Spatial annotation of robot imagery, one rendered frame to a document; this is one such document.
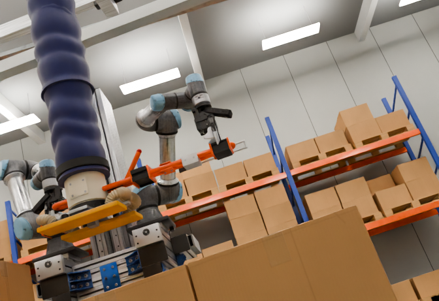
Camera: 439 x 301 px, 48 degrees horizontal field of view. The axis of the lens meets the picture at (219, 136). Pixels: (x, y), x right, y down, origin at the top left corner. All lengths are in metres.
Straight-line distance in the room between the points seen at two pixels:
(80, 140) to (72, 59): 0.41
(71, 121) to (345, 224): 1.40
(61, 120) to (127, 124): 9.65
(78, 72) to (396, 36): 10.97
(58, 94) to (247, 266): 1.41
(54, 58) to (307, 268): 1.62
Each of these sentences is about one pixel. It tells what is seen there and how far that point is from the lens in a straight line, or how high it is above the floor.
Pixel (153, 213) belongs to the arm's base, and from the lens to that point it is 2.62.
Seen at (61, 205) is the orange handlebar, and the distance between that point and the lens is 2.18.
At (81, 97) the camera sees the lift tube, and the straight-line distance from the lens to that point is 2.28.
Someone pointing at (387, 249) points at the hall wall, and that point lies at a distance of 10.83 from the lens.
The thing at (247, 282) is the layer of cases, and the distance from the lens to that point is 1.11.
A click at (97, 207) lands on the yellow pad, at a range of 1.97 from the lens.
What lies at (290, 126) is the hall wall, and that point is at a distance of 11.34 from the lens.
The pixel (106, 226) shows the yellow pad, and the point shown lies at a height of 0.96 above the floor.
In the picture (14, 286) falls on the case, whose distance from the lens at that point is 2.33.
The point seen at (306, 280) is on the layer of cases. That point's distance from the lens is 1.10.
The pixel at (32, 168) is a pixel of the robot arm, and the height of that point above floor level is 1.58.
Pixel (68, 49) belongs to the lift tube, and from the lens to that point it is 2.40.
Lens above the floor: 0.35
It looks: 23 degrees up
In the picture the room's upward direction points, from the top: 19 degrees counter-clockwise
